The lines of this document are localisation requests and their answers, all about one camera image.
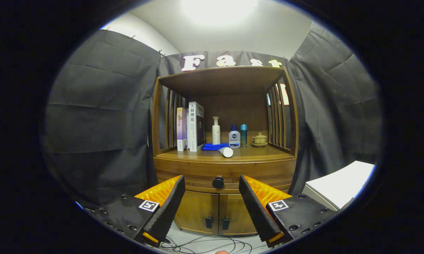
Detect wooden cabinet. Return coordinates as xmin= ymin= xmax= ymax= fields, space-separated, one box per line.
xmin=152 ymin=66 xmax=300 ymax=236

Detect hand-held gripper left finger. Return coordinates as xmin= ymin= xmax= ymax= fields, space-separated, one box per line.
xmin=92 ymin=175 xmax=186 ymax=247

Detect wooden cabinet door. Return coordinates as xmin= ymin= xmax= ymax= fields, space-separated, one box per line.
xmin=174 ymin=190 xmax=219 ymax=235
xmin=218 ymin=193 xmax=258 ymax=236

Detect clear bottle dark blue cap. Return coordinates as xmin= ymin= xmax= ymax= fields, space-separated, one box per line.
xmin=228 ymin=125 xmax=241 ymax=149

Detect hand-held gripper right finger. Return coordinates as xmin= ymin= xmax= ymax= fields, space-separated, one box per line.
xmin=239 ymin=175 xmax=339 ymax=248

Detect white pump bottle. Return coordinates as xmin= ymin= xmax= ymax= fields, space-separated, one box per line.
xmin=212 ymin=116 xmax=221 ymax=145

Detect purple book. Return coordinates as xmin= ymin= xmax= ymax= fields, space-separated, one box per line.
xmin=177 ymin=107 xmax=187 ymax=152

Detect wooden drawer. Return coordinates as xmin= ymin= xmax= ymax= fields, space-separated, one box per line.
xmin=154 ymin=157 xmax=297 ymax=194

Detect yellow lidded teacup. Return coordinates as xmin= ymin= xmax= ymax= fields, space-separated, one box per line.
xmin=251 ymin=132 xmax=268 ymax=147

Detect white book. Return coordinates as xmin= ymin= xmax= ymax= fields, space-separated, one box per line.
xmin=186 ymin=101 xmax=205 ymax=152

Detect wooden countertop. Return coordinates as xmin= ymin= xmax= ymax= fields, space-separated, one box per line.
xmin=156 ymin=145 xmax=295 ymax=163

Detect black floor cables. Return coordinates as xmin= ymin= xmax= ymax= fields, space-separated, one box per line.
xmin=152 ymin=235 xmax=253 ymax=254

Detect blue cloth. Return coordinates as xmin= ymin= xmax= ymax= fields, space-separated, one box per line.
xmin=202 ymin=143 xmax=230 ymax=151

